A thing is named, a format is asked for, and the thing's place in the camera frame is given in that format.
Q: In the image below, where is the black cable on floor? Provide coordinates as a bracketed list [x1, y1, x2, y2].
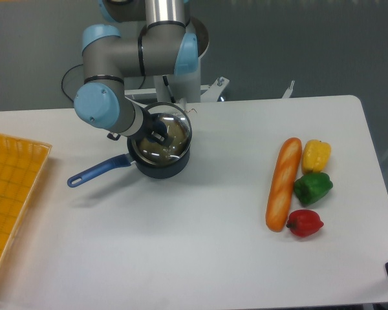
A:
[60, 63, 147, 107]

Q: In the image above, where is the yellow toy bell pepper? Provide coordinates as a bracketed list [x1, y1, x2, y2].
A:
[301, 139, 332, 174]

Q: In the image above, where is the wrapped brown bread slice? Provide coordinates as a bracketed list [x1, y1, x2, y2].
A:
[136, 113, 191, 165]

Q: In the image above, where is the green toy bell pepper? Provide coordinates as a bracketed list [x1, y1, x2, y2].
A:
[294, 172, 333, 205]

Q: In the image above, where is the orange toy baguette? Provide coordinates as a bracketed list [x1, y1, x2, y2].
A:
[265, 138, 302, 233]

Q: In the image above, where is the dark blue saucepan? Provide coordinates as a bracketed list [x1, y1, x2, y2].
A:
[67, 134, 192, 188]

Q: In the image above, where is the white table bracket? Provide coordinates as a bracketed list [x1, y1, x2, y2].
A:
[282, 80, 295, 99]

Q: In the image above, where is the glass pot lid blue knob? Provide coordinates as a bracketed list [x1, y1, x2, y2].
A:
[128, 103, 192, 167]

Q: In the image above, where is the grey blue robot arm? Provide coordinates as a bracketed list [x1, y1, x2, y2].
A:
[74, 1, 199, 140]

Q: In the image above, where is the red toy bell pepper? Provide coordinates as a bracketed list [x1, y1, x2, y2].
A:
[286, 209, 324, 238]

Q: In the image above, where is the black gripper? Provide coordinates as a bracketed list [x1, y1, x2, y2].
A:
[107, 108, 169, 145]

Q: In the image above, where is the orange plastic basket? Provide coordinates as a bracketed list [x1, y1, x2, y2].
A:
[0, 133, 52, 268]

